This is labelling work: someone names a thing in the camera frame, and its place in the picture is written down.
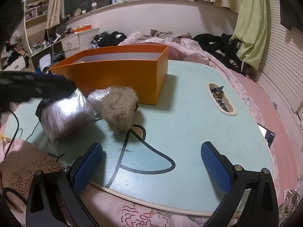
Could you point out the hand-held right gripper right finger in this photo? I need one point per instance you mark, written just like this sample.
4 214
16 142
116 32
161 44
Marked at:
216 167

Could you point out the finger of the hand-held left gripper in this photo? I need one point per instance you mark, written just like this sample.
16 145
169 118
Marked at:
42 86

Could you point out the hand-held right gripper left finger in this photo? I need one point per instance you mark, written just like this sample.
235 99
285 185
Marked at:
88 167

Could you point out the grey-white fur pompom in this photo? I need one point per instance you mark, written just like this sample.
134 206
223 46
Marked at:
65 115

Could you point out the brown fur pompom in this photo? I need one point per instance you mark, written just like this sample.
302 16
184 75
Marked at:
118 111

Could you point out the orange cardboard box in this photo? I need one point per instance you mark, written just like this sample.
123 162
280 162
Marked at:
113 75

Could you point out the light green cartoon desktop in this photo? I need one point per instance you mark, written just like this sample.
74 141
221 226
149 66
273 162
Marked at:
189 127

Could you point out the foil wrappers in desktop slot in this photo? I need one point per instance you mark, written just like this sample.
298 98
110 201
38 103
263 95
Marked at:
220 97

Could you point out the white slippers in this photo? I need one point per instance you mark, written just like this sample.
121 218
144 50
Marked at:
45 63

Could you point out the white drawer cabinet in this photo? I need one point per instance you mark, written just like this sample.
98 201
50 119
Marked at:
78 40

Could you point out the smartphone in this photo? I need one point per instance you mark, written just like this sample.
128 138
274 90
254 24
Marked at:
267 134

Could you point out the white shelf unit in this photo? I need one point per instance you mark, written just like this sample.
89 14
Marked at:
35 21

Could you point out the small orange box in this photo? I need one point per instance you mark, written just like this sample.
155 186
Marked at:
82 28

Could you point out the pink floral blanket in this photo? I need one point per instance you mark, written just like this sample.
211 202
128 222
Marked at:
251 94

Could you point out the black and white clothes pile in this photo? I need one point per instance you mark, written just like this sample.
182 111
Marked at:
110 39

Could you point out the cream curtain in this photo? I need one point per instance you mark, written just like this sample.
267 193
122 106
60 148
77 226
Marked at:
55 4

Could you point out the clear patterned plastic bag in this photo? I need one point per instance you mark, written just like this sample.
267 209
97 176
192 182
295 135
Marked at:
290 208

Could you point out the white louvered closet door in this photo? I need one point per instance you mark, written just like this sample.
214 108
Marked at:
281 71

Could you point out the red cushion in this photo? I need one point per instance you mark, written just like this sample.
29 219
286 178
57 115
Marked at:
176 53

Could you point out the large black clothes pile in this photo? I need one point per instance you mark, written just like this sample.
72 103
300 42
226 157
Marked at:
213 43

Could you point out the brown knit garment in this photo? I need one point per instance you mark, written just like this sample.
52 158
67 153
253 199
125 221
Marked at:
165 33

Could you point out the light green hanging garment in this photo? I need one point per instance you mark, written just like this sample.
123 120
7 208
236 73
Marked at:
253 28

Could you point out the black hanging garment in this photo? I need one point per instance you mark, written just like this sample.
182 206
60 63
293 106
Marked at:
292 11

